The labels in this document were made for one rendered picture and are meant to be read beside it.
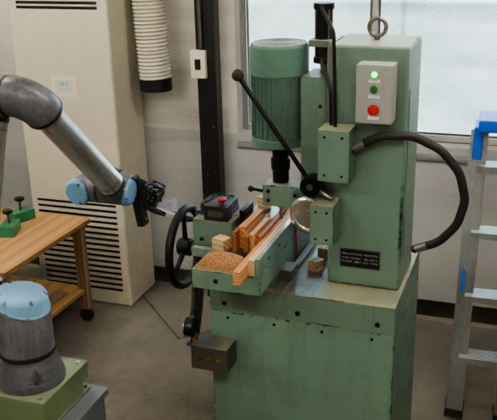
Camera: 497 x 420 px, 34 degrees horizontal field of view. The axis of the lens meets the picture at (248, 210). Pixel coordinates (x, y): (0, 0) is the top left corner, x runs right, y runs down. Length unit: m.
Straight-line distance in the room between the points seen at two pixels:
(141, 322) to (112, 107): 1.04
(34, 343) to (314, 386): 0.85
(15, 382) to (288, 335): 0.80
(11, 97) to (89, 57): 1.58
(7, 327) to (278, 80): 1.02
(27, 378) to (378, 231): 1.07
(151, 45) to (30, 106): 1.59
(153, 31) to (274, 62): 1.51
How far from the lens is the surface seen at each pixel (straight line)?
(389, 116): 2.22
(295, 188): 2.50
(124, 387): 3.54
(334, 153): 2.26
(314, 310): 2.43
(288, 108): 2.40
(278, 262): 2.46
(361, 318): 2.40
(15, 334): 2.28
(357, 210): 2.39
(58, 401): 2.37
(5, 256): 3.58
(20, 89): 2.30
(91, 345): 3.88
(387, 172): 2.33
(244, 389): 2.65
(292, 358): 2.53
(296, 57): 2.38
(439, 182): 3.78
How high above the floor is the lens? 1.88
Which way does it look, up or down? 20 degrees down
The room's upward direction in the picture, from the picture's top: 1 degrees counter-clockwise
